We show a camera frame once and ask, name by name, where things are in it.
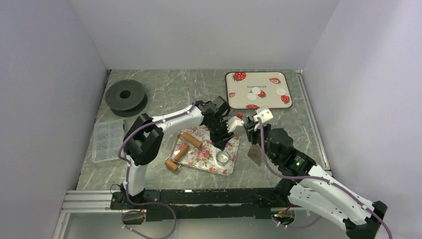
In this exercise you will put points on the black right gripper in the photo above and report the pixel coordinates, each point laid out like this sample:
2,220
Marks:
252,132

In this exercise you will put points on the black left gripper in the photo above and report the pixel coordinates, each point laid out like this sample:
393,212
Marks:
220,141

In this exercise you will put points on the wooden handled dough scraper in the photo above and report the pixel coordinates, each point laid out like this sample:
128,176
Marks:
254,153

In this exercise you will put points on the floral print tray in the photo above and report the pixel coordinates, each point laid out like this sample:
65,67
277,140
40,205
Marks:
204,158

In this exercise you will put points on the wooden rolling pin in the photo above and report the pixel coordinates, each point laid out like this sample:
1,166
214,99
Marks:
173,163

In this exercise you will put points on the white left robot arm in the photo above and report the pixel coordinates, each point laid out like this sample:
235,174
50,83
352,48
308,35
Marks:
143,140

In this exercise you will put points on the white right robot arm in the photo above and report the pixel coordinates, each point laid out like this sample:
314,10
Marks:
304,183

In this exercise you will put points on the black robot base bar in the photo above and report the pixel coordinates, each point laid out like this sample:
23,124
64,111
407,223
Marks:
166,204

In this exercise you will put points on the round white wrapper left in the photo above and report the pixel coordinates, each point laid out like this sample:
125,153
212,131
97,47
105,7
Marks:
251,96

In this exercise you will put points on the round white wrapper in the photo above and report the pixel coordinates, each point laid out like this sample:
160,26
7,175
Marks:
256,90
251,96
281,91

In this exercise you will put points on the round white wrapper middle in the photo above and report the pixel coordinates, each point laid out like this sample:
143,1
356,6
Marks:
256,90

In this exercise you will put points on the strawberry print tray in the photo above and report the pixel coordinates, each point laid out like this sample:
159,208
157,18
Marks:
239,84

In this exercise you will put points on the round white wrapper right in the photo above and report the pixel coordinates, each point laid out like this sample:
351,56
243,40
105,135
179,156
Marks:
281,91

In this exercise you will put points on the black filament spool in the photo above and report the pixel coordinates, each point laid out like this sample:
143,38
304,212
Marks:
126,98

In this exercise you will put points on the clear plastic parts box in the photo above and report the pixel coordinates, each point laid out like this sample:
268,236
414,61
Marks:
107,139

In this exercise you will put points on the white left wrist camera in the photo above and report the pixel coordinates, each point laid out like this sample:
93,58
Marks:
234,122

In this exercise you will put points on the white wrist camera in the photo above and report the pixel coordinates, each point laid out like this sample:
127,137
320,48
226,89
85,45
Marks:
234,122
264,114

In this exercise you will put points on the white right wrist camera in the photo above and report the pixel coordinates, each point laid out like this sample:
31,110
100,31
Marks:
264,114

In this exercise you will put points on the aluminium frame rail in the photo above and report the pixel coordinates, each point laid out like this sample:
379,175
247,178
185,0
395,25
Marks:
87,202

